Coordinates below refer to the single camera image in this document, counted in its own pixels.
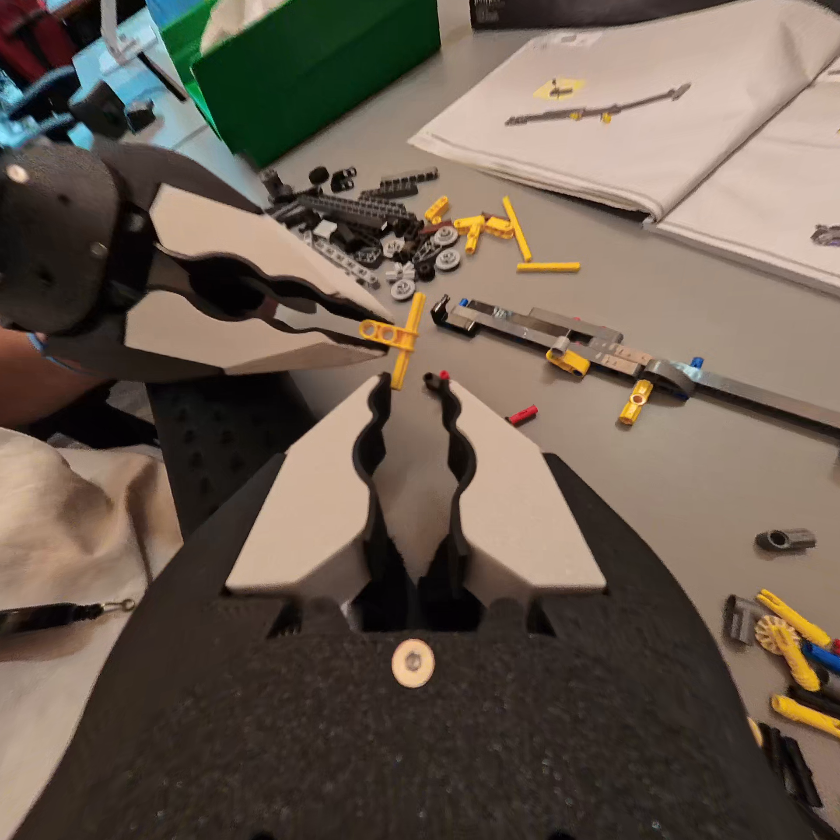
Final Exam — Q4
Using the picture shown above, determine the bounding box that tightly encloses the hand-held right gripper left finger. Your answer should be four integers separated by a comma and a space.
225, 373, 393, 602

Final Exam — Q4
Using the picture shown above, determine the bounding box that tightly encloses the white paper liner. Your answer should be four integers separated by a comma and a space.
199, 0, 291, 55

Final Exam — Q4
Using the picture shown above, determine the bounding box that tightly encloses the heap of small mixed parts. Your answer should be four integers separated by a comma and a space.
722, 587, 840, 812

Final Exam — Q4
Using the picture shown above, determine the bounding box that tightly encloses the open instruction booklet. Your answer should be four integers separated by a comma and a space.
407, 0, 840, 298

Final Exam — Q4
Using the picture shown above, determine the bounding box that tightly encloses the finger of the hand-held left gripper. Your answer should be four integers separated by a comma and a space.
123, 294, 389, 378
148, 184, 396, 324

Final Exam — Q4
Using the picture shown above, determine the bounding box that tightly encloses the green bin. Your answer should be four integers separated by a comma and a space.
159, 0, 442, 169

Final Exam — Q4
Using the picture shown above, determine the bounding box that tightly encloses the person's white shirt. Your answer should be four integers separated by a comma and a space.
0, 427, 186, 824

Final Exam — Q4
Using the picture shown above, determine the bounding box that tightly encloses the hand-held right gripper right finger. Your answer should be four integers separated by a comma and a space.
440, 379, 606, 602

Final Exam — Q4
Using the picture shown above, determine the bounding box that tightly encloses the long grey black beam assembly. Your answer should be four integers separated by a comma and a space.
430, 294, 840, 448

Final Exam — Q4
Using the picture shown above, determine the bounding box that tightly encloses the person's left forearm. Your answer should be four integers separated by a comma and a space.
0, 325, 117, 429

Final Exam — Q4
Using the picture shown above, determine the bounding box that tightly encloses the joined yellow connector pair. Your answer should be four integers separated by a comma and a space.
453, 213, 517, 256

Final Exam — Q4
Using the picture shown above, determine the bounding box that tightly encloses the dark grey connector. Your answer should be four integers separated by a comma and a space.
754, 528, 817, 555

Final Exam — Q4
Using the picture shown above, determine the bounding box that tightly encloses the blue wristband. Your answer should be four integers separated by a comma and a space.
26, 330, 99, 378

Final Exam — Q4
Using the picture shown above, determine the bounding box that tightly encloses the dark box with yellow car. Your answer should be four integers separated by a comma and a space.
469, 0, 840, 32

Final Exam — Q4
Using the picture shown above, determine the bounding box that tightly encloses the pile of dark beams and wheels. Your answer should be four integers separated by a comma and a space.
259, 165, 464, 303

